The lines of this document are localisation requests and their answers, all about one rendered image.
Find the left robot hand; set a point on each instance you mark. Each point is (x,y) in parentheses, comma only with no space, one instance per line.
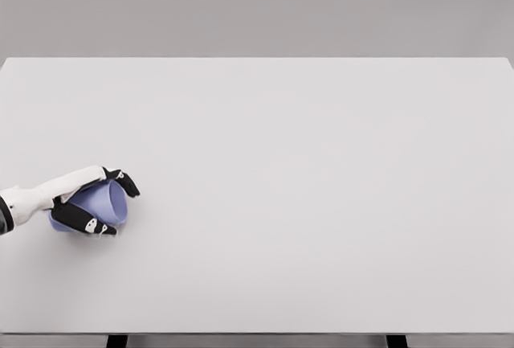
(68,184)

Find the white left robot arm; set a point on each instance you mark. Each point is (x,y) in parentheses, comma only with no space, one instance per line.
(20,203)

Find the lavender blue cup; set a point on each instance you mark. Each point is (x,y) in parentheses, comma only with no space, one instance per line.
(102,203)

